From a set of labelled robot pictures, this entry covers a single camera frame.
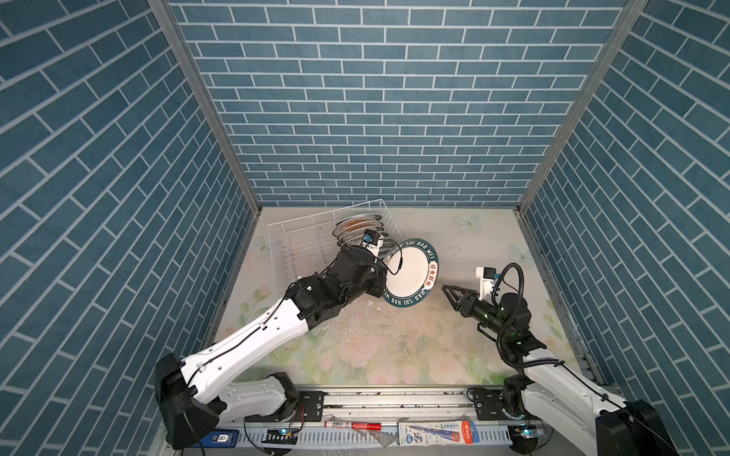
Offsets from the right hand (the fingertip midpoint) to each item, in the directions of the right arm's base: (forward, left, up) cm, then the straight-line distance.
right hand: (444, 286), depth 80 cm
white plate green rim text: (+2, +9, +3) cm, 10 cm away
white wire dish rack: (+22, +51, -14) cm, 57 cm away
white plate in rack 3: (+21, +33, 0) cm, 39 cm away
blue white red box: (-33, +1, -15) cm, 36 cm away
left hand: (-2, +16, +10) cm, 19 cm away
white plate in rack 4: (+25, +26, -1) cm, 36 cm away
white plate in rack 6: (+26, +29, -1) cm, 39 cm away
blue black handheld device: (-39, +54, -11) cm, 67 cm away
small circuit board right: (-30, -22, -17) cm, 42 cm away
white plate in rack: (+19, +33, -2) cm, 38 cm away
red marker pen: (-33, +23, -14) cm, 43 cm away
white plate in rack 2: (+26, +22, -5) cm, 34 cm away
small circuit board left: (-37, +40, -18) cm, 57 cm away
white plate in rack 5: (+24, +27, 0) cm, 36 cm away
